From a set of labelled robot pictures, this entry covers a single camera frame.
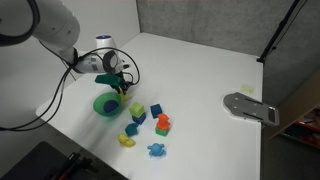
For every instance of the dark blue foam block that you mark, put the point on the dark blue foam block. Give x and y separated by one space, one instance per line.
156 111

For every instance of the yellow sticky note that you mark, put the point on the yellow sticky note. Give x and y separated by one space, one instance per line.
247 88

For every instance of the green bowl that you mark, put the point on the green bowl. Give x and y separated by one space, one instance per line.
99 107

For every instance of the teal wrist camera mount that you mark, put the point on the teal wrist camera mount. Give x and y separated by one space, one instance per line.
106 80

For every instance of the blue turtle toy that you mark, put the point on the blue turtle toy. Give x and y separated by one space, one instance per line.
156 150

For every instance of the wooden shelf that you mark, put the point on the wooden shelf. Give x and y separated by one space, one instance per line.
300 100

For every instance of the dark blue ball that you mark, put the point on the dark blue ball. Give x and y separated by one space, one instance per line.
110 106

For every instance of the yellow duck toy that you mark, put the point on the yellow duck toy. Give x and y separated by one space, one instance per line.
126 140

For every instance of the red shelf item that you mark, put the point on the red shelf item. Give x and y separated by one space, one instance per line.
308 132

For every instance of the grey metal mounting plate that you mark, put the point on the grey metal mounting plate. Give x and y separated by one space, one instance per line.
246 107

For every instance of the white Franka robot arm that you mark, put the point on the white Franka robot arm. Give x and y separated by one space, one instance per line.
53 23

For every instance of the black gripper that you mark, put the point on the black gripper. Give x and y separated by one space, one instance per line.
124 80

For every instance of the folded black tripod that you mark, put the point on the folded black tripod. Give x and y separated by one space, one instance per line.
75 163

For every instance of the lime green foam block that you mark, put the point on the lime green foam block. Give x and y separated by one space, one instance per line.
136 109

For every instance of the yellow star-shaped toy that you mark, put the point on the yellow star-shaped toy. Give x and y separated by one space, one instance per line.
124 97

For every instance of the orange toy figure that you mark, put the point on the orange toy figure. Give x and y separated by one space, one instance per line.
163 121

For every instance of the black equipment case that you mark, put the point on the black equipment case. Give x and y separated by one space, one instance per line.
30 163

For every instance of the black light stand pole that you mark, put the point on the black light stand pole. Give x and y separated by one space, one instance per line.
278 31

